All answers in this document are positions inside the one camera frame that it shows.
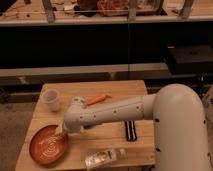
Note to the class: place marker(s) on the translucent plastic cup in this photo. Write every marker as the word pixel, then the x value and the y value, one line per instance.
pixel 50 98

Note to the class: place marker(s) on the long wooden shelf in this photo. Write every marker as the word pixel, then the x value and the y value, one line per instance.
pixel 65 12

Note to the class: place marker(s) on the orange ceramic bowl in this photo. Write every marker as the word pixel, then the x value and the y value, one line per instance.
pixel 47 147

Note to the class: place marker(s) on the orange carrot toy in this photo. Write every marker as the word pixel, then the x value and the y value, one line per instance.
pixel 97 99

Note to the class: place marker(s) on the blue small object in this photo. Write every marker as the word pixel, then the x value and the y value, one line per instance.
pixel 88 126

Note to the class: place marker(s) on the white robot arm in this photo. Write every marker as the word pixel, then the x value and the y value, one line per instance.
pixel 180 129

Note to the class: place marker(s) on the clear plastic bottle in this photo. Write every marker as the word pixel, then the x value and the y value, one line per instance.
pixel 103 158

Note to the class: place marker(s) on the black striped rectangular object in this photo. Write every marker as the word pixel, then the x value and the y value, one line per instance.
pixel 130 130

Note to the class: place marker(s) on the orange clutter on shelf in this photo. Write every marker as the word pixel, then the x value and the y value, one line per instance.
pixel 102 7

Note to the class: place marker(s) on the black box on shelf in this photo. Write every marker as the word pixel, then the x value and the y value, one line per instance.
pixel 195 59

